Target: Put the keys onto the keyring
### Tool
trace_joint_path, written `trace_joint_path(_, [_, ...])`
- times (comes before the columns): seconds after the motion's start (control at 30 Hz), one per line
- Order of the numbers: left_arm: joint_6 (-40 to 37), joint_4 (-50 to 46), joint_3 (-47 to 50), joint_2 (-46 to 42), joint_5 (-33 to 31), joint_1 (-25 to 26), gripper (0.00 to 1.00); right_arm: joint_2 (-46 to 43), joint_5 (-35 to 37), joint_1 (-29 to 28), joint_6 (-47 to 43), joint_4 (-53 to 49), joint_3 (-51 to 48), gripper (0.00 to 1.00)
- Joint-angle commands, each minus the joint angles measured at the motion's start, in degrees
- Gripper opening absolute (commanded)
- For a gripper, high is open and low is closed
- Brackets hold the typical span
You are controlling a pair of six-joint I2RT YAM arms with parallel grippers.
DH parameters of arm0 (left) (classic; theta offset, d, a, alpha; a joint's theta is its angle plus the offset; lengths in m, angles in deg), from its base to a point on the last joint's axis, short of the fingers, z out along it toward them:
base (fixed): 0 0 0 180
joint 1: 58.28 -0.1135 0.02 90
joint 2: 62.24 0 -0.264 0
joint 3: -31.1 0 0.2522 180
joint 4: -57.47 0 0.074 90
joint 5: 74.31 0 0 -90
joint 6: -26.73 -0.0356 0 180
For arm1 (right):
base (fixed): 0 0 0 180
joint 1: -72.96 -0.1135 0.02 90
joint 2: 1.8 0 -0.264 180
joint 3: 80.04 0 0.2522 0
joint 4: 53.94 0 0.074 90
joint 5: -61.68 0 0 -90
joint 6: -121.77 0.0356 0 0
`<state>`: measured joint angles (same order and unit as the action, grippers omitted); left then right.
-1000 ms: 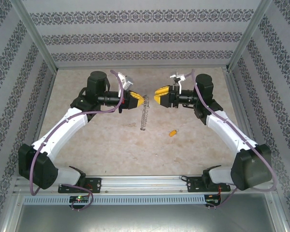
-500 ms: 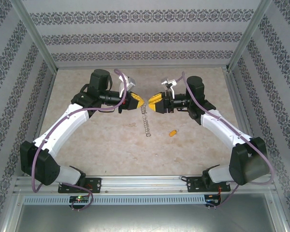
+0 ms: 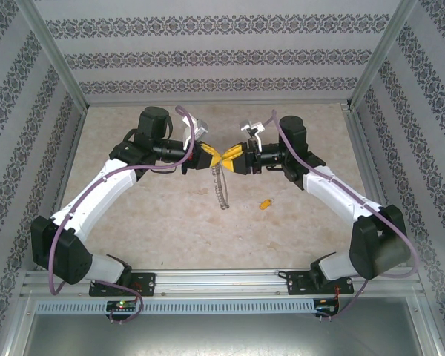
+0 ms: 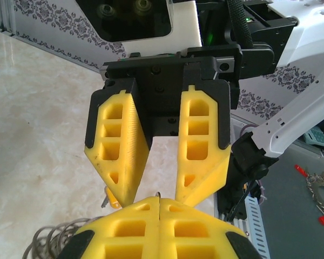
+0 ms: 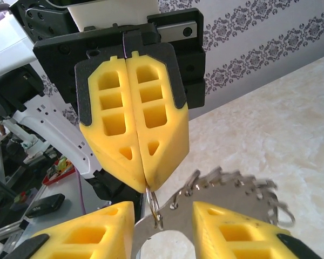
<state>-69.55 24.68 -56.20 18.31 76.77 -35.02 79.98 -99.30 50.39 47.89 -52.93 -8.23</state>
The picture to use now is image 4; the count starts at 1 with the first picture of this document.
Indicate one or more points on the aluminium frame post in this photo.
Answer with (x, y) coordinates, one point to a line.
(4, 16)

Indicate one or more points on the teal patterned object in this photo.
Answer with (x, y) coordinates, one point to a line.
(317, 136)

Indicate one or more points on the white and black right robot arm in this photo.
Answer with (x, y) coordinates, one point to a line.
(313, 35)

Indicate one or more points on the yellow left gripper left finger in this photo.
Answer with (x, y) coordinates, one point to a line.
(129, 215)

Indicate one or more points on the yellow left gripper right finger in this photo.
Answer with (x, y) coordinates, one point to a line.
(194, 218)

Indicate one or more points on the key with yellow head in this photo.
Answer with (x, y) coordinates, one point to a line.
(112, 199)

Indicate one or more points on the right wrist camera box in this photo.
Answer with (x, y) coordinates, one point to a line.
(183, 21)

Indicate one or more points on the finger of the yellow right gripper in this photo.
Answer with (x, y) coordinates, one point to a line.
(132, 151)
(216, 172)

